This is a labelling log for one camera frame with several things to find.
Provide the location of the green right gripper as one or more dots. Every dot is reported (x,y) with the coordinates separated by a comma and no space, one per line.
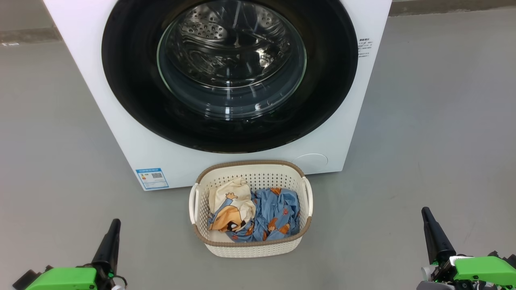
(483,270)

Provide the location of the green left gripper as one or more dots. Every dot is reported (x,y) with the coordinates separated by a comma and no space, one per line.
(68,278)

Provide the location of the cream cartoon print garment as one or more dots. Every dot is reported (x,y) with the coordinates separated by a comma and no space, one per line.
(229,205)

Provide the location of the black round glass washer door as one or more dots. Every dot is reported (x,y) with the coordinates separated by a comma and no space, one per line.
(129,100)

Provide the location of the blue orange print garment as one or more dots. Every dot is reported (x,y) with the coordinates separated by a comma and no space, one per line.
(278,209)

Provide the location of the white front-load washing machine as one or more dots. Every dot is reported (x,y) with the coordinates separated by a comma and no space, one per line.
(121,153)

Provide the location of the steel washer drum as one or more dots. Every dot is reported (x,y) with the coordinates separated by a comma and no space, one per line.
(225,44)

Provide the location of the blue energy label sticker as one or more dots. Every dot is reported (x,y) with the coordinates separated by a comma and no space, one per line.
(152,179)

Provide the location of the cream perforated laundry basket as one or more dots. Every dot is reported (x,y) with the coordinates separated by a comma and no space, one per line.
(250,249)

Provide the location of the round white filter cover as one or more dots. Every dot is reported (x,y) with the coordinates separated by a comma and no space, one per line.
(310,163)

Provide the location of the small printed text sticker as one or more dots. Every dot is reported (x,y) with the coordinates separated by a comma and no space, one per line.
(365,47)

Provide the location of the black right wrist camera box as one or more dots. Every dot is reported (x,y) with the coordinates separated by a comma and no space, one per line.
(508,259)

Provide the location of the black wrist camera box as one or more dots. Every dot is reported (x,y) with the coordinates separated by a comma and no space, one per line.
(26,281)
(508,259)

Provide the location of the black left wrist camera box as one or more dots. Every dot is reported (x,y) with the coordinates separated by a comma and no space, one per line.
(26,281)

